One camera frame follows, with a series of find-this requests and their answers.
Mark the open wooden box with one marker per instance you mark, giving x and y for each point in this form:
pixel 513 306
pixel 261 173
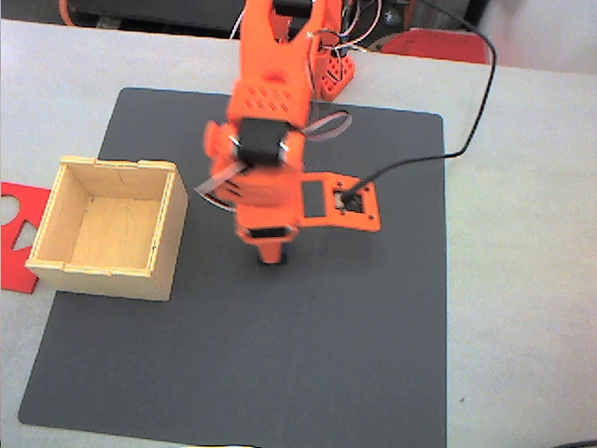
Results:
pixel 173 261

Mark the dark grey mat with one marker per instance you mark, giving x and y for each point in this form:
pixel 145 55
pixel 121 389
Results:
pixel 326 326

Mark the black background equipment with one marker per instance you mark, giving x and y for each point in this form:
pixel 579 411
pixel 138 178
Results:
pixel 163 14

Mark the red flat object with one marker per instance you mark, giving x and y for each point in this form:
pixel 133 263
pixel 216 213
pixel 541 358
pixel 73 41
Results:
pixel 438 44

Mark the red shape stencil sheet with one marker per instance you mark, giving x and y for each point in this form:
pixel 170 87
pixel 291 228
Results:
pixel 14 280

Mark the orange bracket with black camera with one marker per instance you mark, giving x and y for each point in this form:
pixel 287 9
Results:
pixel 359 219

